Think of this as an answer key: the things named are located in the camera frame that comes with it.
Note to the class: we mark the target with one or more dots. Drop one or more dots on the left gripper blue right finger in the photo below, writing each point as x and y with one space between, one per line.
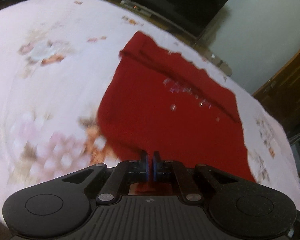
175 175

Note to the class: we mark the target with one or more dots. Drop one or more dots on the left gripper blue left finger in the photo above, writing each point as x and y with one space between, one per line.
117 180

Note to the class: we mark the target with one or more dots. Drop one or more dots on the red beaded sweater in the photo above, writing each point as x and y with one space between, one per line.
158 101

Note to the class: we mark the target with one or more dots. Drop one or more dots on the pink floral bed sheet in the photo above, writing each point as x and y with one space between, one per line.
57 58

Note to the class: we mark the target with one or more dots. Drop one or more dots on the brown wooden door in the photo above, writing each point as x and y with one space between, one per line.
280 95

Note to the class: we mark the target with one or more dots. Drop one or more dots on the wooden tv stand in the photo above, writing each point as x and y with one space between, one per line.
183 36

